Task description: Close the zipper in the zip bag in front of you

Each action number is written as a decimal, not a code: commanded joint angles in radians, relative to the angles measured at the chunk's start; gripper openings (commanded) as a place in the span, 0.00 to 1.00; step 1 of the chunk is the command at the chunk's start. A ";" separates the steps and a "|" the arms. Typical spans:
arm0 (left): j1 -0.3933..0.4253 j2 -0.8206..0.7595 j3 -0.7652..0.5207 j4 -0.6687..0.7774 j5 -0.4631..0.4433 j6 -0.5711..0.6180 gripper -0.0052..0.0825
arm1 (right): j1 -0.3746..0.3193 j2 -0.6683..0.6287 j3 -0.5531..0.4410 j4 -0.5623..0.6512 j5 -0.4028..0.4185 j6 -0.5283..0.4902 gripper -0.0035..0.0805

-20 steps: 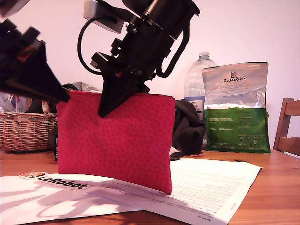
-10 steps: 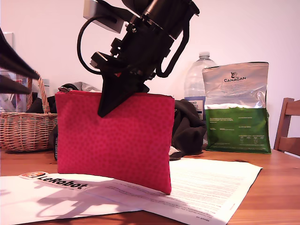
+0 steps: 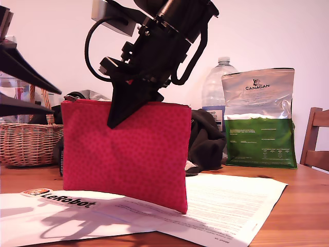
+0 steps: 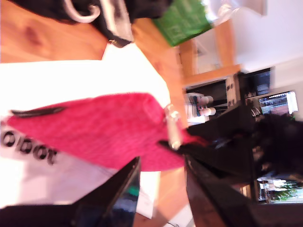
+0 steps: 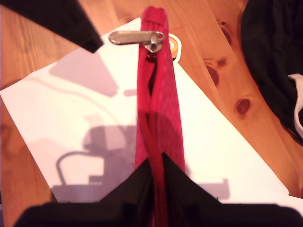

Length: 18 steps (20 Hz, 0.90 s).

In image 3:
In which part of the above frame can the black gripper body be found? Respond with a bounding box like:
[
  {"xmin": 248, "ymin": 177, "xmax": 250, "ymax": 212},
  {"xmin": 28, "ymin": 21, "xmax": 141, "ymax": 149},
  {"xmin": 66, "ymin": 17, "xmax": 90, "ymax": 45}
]
[{"xmin": 99, "ymin": 16, "xmax": 192, "ymax": 98}]

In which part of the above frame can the red zip pouch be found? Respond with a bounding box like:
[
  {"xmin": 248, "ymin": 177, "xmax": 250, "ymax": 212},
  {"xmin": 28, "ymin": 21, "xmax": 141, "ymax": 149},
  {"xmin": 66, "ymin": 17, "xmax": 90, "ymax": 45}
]
[{"xmin": 58, "ymin": 94, "xmax": 193, "ymax": 215}]

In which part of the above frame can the silver green pet food bag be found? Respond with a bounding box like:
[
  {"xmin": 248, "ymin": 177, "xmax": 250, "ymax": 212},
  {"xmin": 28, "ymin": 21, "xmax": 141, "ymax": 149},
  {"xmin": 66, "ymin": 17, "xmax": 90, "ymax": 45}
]
[{"xmin": 221, "ymin": 68, "xmax": 298, "ymax": 170}]

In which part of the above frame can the clear plastic jug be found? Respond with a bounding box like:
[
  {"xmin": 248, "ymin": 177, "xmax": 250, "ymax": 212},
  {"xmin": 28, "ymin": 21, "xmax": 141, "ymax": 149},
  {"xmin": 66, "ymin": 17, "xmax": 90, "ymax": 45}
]
[{"xmin": 0, "ymin": 70, "xmax": 34, "ymax": 124}]

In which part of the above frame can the large clear water bottle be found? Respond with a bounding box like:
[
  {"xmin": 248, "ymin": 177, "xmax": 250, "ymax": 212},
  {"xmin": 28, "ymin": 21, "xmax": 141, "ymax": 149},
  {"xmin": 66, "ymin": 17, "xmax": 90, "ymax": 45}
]
[{"xmin": 202, "ymin": 57, "xmax": 239, "ymax": 160}]

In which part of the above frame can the black grey hooded jacket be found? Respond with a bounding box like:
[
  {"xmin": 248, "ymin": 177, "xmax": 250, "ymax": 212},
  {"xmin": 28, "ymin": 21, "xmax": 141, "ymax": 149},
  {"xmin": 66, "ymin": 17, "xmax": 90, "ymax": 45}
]
[{"xmin": 52, "ymin": 90, "xmax": 227, "ymax": 177}]

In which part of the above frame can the large LeRobot sticker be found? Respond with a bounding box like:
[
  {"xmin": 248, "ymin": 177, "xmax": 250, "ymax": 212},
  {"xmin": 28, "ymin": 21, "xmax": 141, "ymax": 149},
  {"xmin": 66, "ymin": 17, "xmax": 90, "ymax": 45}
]
[{"xmin": 20, "ymin": 188, "xmax": 97, "ymax": 209}]

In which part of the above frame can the plain white paper sheet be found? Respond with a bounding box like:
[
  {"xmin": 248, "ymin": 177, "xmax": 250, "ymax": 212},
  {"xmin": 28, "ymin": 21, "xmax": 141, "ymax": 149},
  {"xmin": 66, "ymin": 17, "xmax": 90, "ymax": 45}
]
[{"xmin": 0, "ymin": 189, "xmax": 165, "ymax": 247}]

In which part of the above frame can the printed paper sheet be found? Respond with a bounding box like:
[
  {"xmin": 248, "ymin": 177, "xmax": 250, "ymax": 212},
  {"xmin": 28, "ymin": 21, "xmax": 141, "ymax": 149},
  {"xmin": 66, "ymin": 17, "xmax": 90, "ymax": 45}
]
[{"xmin": 123, "ymin": 173, "xmax": 288, "ymax": 247}]

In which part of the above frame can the wooden chair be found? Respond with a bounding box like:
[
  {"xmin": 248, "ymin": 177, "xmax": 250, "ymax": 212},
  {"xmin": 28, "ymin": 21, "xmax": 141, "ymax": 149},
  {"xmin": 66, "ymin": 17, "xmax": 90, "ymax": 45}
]
[{"xmin": 299, "ymin": 107, "xmax": 329, "ymax": 173}]

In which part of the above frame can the wicker basket with handle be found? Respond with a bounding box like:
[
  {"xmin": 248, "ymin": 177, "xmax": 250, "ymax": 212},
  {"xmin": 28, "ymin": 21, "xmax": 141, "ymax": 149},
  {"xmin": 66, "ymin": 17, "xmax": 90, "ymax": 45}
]
[{"xmin": 0, "ymin": 84, "xmax": 64, "ymax": 168}]

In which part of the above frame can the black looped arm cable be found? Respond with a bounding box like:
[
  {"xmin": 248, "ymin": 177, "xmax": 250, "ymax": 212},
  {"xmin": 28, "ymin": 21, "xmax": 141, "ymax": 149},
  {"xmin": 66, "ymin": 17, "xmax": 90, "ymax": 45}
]
[{"xmin": 170, "ymin": 24, "xmax": 209, "ymax": 86}]

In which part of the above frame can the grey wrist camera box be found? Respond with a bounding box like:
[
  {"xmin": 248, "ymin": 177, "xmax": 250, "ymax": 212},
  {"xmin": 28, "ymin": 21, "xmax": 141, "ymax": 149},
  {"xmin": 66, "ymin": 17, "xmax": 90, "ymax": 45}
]
[{"xmin": 92, "ymin": 0, "xmax": 154, "ymax": 37}]

